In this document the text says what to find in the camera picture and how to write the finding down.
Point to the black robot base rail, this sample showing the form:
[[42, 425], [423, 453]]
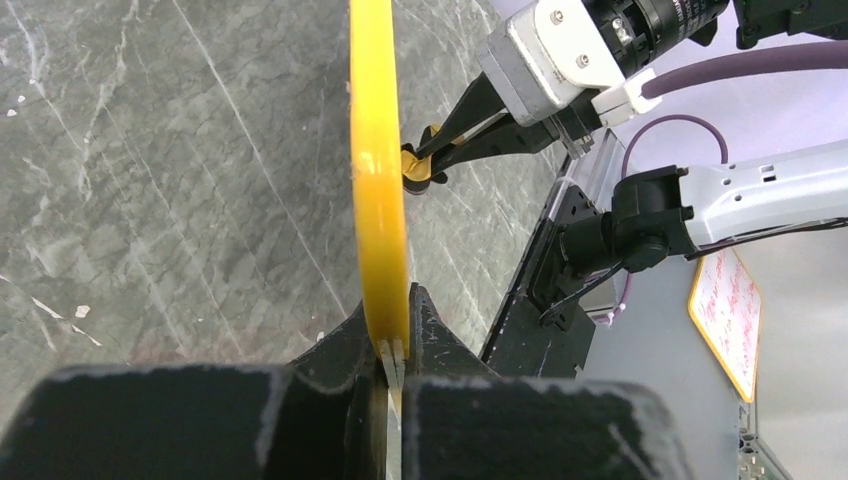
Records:
[[519, 344]]

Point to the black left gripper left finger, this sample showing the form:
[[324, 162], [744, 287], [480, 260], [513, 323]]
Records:
[[320, 416]]

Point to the spare yellow framed whiteboard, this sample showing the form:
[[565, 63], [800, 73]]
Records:
[[725, 306]]

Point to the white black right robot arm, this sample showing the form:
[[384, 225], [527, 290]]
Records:
[[696, 211]]

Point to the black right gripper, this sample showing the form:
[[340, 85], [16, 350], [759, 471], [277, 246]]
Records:
[[637, 32]]

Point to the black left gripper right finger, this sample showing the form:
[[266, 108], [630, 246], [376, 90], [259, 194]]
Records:
[[461, 420]]

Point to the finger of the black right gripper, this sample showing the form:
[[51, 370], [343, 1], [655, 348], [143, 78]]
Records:
[[479, 106], [506, 137]]

